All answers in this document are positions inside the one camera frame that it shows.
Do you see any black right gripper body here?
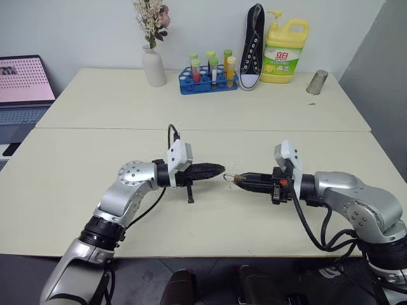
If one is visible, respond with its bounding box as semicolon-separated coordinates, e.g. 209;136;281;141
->
270;160;295;206

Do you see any blue test tube rack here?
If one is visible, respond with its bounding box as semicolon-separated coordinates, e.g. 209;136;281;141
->
178;65;239;95

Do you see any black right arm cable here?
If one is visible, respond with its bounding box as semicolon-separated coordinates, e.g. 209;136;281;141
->
292;195;363;255

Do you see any dark rounded shape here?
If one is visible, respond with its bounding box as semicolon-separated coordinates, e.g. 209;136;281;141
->
158;268;200;305
233;264;287;305

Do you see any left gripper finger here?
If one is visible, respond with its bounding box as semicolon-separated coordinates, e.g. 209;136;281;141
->
190;170;226;184
190;163;227;177

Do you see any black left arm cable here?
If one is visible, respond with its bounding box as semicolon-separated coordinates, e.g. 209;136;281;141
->
125;123;182;229

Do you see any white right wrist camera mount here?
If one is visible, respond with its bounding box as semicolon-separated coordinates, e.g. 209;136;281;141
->
273;139;303;204

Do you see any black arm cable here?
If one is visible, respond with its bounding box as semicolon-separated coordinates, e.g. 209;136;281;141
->
292;195;363;255
125;123;182;229

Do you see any green-capped white tube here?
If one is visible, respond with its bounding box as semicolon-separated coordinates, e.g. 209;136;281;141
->
209;57;220;88

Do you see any yellow detergent pump bottle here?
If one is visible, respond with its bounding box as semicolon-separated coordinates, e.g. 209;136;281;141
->
260;10;311;85

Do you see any yellow-capped orange liquid tube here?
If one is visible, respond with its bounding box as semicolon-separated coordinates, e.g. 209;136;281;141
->
226;56;237;81

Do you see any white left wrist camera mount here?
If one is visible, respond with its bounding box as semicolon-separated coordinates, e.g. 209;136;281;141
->
165;139;194;189

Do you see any dried flower bouquet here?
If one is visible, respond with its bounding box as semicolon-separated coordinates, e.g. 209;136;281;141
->
132;0;171;50

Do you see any white ceramic vase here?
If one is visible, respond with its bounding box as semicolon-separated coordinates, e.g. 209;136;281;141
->
141;44;167;88

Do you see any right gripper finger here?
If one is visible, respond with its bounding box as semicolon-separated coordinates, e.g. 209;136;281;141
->
240;172;274;184
235;179;273;195

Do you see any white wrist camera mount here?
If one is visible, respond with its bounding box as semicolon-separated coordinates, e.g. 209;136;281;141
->
273;139;303;204
165;139;194;189

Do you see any metal cup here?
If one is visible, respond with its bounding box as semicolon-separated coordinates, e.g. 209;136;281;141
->
305;69;329;95

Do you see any grey laptop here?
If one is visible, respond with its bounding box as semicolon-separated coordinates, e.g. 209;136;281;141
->
0;54;57;146

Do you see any yellow-green capped tube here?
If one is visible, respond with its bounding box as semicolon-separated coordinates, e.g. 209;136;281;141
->
205;50;216;76

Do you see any green-capped red liquid tube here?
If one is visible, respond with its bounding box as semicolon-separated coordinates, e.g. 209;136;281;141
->
190;58;202;83

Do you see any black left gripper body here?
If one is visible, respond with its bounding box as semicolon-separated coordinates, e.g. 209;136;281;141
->
176;170;196;205

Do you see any black canvas sneaker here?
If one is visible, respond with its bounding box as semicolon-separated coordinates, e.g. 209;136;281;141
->
238;3;266;92

